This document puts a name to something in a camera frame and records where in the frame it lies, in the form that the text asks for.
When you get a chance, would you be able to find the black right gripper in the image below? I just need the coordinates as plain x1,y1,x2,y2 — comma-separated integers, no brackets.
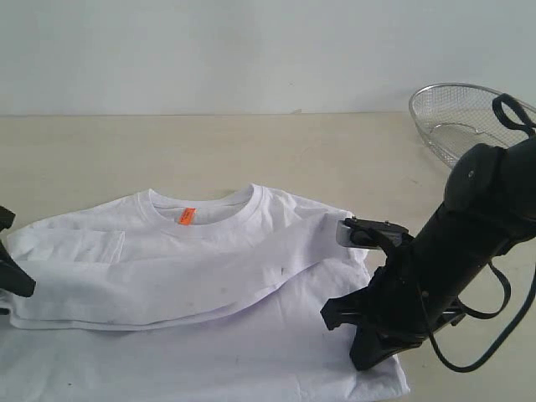
320,246,461,371

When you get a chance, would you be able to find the white t-shirt red print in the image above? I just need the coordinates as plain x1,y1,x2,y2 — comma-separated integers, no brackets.
1,184,410,401

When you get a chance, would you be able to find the black right camera cable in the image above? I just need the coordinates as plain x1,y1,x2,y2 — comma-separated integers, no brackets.
418,94,536,374

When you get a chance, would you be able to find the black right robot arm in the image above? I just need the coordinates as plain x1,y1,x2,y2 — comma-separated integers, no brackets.
321,138,535,371

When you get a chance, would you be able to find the metal wire mesh basket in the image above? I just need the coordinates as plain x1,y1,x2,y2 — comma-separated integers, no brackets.
409,83,535,173

